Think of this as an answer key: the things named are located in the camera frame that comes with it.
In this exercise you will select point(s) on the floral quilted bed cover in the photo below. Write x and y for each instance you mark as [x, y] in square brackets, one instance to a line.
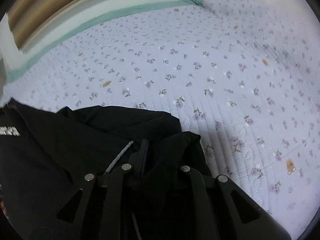
[200, 67]

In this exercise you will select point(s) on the black jacket with grey piping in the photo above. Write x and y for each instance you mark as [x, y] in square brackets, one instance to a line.
[75, 135]

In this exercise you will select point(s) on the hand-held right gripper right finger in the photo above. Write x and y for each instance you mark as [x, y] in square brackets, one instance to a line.
[195, 185]

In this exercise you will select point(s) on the green bed sheet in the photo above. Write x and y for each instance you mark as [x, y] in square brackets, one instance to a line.
[75, 35]

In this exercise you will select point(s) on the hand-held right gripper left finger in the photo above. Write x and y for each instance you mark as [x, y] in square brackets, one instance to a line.
[143, 155]

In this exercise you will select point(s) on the brown striped window blind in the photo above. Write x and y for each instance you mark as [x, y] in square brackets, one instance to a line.
[50, 2]

